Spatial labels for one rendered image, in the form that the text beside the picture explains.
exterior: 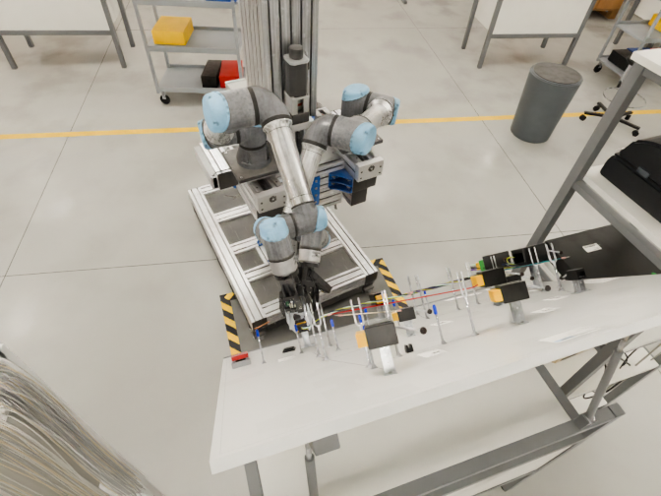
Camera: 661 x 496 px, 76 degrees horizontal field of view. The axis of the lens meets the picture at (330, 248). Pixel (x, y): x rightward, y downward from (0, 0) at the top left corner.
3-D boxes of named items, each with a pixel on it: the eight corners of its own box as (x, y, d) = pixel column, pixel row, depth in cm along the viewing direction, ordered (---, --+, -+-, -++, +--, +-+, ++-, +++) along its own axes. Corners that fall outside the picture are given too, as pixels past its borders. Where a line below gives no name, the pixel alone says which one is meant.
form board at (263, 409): (500, 288, 182) (499, 284, 182) (817, 273, 84) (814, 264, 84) (224, 363, 153) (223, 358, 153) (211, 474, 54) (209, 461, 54)
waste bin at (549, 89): (498, 133, 423) (522, 72, 377) (517, 115, 448) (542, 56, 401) (542, 152, 404) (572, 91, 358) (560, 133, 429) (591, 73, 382)
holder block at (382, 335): (437, 364, 75) (424, 315, 76) (375, 378, 76) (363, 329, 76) (433, 359, 79) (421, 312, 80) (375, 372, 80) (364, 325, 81)
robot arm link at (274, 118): (278, 93, 140) (324, 232, 136) (247, 97, 137) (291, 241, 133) (284, 73, 129) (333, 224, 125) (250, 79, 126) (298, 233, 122)
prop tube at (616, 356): (578, 419, 130) (610, 347, 113) (585, 416, 131) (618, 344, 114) (586, 427, 127) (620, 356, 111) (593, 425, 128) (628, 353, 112)
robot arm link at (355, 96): (345, 104, 200) (348, 77, 190) (372, 112, 197) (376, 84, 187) (335, 117, 193) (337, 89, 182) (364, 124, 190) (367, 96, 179)
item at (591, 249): (537, 250, 171) (544, 239, 166) (606, 233, 179) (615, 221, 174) (595, 317, 150) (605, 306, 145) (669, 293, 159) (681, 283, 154)
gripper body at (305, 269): (286, 295, 145) (290, 260, 145) (305, 296, 151) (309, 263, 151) (300, 297, 139) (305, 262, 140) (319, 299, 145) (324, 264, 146)
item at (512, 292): (563, 315, 91) (551, 275, 92) (510, 326, 92) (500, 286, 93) (553, 313, 96) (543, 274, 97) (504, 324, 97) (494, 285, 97)
